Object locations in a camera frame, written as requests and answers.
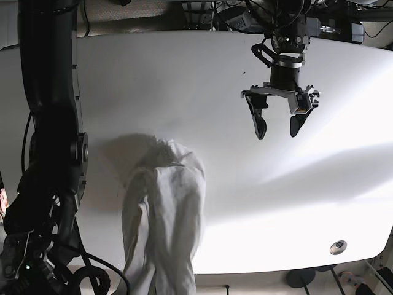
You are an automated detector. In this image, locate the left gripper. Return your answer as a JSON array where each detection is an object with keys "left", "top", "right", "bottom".
[{"left": 241, "top": 82, "right": 320, "bottom": 140}]

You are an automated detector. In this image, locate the white T-shirt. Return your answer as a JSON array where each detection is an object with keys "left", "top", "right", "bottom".
[{"left": 112, "top": 134, "right": 206, "bottom": 294}]

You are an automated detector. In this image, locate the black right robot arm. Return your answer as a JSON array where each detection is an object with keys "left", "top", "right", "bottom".
[{"left": 1, "top": 1, "right": 111, "bottom": 294}]

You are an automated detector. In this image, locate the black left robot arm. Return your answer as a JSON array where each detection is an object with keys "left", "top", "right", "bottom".
[{"left": 241, "top": 1, "right": 320, "bottom": 140}]

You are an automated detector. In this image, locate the grey socket box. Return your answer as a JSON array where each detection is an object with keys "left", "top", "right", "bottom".
[{"left": 222, "top": 7, "right": 252, "bottom": 33}]

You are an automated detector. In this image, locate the grey power adapter box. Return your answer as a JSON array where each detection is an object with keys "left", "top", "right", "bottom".
[{"left": 350, "top": 23, "right": 365, "bottom": 44}]

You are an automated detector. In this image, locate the right table grommet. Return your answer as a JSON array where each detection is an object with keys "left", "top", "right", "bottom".
[{"left": 329, "top": 240, "right": 348, "bottom": 256}]

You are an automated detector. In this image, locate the round black stand base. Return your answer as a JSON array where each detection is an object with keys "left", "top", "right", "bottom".
[{"left": 286, "top": 269, "right": 316, "bottom": 289}]

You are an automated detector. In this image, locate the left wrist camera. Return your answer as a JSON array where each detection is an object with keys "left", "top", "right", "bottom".
[{"left": 295, "top": 93, "right": 312, "bottom": 114}]

